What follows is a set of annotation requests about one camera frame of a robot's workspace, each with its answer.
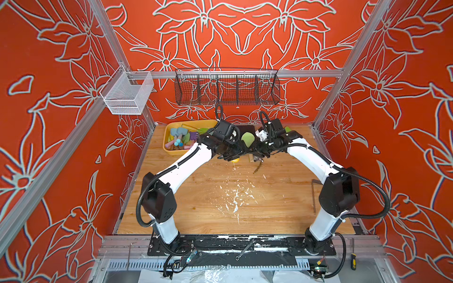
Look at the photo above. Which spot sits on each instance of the black wire wall basket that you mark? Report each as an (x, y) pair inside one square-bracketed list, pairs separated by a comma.
[(227, 86)]

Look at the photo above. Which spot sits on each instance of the yellow black screwdriver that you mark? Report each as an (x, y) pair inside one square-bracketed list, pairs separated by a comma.
[(353, 261)]

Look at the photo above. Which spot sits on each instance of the black plastic tool case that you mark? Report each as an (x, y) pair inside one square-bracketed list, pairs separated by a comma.
[(246, 128)]

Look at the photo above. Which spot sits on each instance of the hex key on table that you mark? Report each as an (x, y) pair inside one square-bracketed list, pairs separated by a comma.
[(313, 183)]

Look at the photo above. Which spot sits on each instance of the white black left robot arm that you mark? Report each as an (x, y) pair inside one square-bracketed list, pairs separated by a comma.
[(157, 203)]

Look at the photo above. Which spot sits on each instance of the clear mesh wall basket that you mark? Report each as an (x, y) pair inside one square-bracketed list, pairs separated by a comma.
[(127, 93)]

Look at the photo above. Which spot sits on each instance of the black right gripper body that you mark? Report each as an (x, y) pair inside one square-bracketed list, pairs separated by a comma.
[(264, 147)]

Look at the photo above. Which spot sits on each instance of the grey cable duct strip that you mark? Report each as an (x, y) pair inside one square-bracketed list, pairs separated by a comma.
[(269, 263)]

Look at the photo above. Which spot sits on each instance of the yellow storage box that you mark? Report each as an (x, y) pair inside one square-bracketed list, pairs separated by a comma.
[(180, 136)]

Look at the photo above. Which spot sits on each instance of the wrench on base rail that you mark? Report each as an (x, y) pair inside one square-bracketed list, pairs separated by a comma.
[(247, 247)]

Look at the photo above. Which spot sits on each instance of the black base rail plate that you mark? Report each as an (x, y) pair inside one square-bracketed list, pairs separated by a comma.
[(292, 244)]

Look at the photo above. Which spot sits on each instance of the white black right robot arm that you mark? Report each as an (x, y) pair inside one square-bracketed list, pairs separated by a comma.
[(340, 192)]

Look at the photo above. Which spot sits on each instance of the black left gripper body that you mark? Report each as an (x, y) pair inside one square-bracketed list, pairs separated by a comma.
[(233, 150)]

